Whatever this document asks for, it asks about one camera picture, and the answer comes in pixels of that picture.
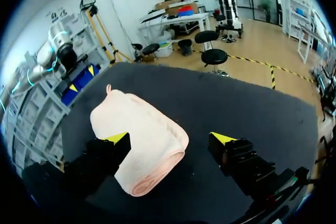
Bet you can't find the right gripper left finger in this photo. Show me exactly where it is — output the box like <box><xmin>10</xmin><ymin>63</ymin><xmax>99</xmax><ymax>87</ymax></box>
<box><xmin>64</xmin><ymin>131</ymin><xmax>132</xmax><ymax>196</ymax></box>

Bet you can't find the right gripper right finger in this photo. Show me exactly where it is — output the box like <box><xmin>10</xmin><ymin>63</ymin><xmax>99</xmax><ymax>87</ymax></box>
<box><xmin>207</xmin><ymin>131</ymin><xmax>277</xmax><ymax>196</ymax></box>

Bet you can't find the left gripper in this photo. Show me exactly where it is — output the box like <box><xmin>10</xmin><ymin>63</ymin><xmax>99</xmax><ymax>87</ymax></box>
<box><xmin>56</xmin><ymin>41</ymin><xmax>96</xmax><ymax>93</ymax></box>

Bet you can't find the pink towel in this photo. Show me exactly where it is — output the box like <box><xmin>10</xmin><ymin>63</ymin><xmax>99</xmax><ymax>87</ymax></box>
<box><xmin>89</xmin><ymin>84</ymin><xmax>190</xmax><ymax>198</ymax></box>

